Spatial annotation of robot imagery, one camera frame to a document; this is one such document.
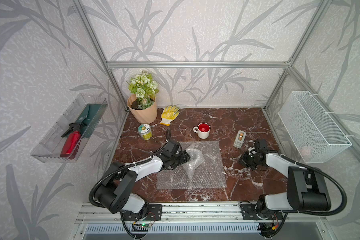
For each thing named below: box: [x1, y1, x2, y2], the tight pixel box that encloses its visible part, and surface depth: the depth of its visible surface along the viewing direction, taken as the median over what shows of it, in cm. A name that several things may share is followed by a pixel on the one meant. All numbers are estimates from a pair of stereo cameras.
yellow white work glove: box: [160, 105, 180, 126], surface depth 118 cm
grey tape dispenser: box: [233, 130, 247, 149], surface depth 100 cm
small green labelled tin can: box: [137, 123, 153, 141], surface depth 101 cm
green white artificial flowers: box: [128, 71, 159, 110], surface depth 98 cm
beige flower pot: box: [126, 94, 157, 124], surface depth 101 cm
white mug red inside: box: [193, 122, 211, 139], surface depth 103 cm
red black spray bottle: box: [60, 122, 82, 160], surface depth 60 cm
